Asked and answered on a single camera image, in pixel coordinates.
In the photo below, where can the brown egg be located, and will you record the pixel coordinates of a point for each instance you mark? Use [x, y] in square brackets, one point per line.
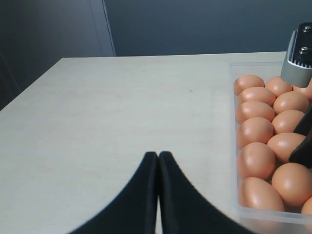
[261, 94]
[256, 193]
[293, 182]
[256, 129]
[291, 101]
[278, 86]
[307, 91]
[247, 81]
[286, 121]
[307, 207]
[256, 160]
[252, 109]
[284, 144]

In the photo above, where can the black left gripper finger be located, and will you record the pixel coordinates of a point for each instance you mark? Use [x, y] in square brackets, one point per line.
[183, 209]
[134, 209]
[305, 124]
[303, 153]

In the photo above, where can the clear plastic egg bin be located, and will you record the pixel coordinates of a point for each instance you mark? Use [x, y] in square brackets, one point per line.
[250, 217]

